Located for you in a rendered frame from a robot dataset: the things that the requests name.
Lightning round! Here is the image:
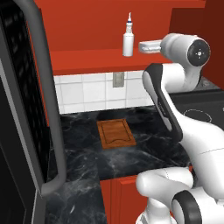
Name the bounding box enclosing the red base cabinet door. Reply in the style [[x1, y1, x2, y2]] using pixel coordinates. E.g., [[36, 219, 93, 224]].
[[100, 165, 195, 224]]

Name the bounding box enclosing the black hob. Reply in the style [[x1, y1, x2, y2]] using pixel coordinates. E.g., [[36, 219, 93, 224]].
[[168, 88, 224, 131]]

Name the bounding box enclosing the black oven with grey handle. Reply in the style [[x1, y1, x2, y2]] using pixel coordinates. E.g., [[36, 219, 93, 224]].
[[0, 0, 67, 224]]

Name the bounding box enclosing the brown wooden cutting board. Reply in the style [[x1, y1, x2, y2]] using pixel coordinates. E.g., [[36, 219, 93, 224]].
[[96, 118, 137, 151]]

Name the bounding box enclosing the grey wall outlet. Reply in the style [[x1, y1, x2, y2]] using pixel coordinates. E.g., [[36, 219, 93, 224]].
[[112, 72, 125, 88]]

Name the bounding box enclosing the white spray bottle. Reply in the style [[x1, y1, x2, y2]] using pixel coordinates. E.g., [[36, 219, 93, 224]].
[[122, 11, 135, 58]]

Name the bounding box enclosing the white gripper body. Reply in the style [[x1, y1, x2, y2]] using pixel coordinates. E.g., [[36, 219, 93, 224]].
[[137, 39, 162, 55]]

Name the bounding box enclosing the red wall cabinet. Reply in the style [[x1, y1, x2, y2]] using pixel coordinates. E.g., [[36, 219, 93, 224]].
[[27, 0, 224, 91]]

